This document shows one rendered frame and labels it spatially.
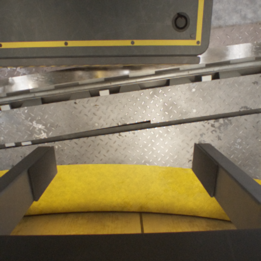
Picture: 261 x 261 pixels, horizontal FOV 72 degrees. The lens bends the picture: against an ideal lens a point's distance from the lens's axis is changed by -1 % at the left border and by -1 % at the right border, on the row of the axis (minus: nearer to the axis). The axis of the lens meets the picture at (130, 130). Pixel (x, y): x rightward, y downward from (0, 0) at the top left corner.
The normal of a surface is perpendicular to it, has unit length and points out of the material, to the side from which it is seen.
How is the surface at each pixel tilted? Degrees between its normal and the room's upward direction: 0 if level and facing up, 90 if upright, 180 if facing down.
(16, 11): 0
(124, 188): 0
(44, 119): 0
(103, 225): 90
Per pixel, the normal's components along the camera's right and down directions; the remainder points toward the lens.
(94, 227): -0.01, -0.96
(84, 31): 0.02, 0.29
